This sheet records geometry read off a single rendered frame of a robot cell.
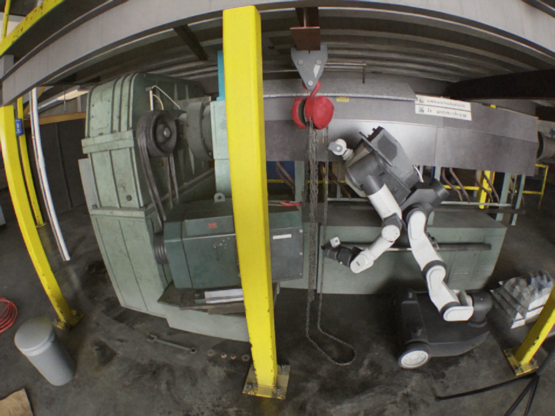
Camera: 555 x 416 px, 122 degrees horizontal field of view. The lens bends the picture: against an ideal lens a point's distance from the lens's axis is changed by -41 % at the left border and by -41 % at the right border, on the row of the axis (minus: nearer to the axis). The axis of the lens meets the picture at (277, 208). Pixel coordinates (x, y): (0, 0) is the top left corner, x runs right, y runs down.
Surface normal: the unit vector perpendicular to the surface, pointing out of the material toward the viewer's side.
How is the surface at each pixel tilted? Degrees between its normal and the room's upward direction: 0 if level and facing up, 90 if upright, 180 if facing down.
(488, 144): 90
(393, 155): 91
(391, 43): 90
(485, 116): 78
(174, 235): 45
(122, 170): 90
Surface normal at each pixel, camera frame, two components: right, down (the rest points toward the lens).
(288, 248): 0.18, 0.33
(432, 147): -0.16, 0.35
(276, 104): -0.16, 0.15
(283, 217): 0.11, -0.43
